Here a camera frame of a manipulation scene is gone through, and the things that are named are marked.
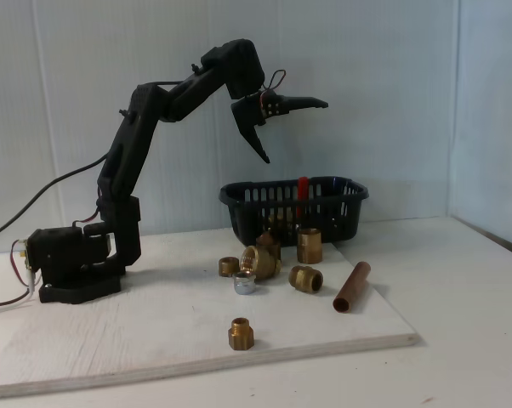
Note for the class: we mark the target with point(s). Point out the brass threaded nipple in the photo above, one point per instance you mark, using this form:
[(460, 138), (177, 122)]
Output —
[(305, 279)]

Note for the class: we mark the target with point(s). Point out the silver lock nut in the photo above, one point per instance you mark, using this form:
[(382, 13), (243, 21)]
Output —
[(244, 285)]

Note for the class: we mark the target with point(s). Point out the brass female threaded reducer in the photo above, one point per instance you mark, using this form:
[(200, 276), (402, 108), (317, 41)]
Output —
[(264, 265)]

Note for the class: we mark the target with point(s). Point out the copper pipe piece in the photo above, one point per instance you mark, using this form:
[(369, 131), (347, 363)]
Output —
[(353, 287)]

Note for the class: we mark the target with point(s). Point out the white wooden board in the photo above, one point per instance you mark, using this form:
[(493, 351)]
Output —
[(154, 331)]

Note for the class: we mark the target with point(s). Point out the small brass hex adapter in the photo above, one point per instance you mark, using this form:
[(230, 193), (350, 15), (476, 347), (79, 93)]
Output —
[(241, 336)]

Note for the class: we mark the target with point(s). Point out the short brass hex nut fitting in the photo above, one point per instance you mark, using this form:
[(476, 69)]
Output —
[(228, 267)]

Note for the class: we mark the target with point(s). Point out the black slotted plastic basket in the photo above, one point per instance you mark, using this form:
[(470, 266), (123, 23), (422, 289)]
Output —
[(337, 238)]

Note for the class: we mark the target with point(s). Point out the brass fitting with copper end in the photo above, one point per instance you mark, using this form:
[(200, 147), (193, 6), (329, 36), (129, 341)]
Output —
[(268, 241)]

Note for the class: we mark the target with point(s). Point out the tall brass threaded sleeve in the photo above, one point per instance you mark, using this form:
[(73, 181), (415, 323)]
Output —
[(309, 246)]

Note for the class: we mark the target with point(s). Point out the small controller circuit board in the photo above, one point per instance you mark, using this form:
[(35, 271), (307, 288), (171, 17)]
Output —
[(25, 255)]

